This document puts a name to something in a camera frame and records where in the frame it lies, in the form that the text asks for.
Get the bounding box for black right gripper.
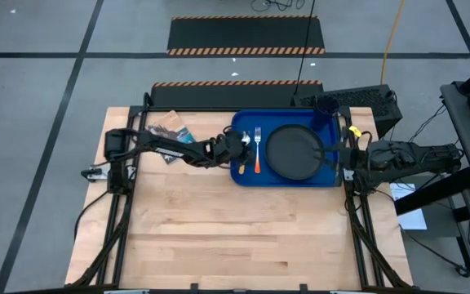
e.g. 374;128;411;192
313;147;361;172

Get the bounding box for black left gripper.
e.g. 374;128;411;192
212;129;256;164

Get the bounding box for fork with orange handle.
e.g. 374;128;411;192
253;127;263;175

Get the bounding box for spoon with yellow handle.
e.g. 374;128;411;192
237;132;252;176

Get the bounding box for black round plate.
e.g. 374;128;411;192
264;123;326;181

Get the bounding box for purple faceted plastic cup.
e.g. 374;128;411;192
312;96;341;132

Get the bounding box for blue plastic tray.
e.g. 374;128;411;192
229;108;345;189

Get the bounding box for black perforated computer case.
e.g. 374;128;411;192
291;84;404;138

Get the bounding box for Acadia picture book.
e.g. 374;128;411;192
144;109;197;165

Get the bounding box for white paper sheet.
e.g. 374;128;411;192
389;182;428;231

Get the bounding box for large black hazard-striped mat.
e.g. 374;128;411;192
166;15;326;56

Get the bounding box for black hanging cable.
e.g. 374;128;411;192
294;0;317;95

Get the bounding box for yellow cable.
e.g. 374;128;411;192
380;0;406;86

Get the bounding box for coiled black floor cable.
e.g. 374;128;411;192
251;0;306;12

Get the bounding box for black aluminium table frame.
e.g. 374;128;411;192
66;91;418;294

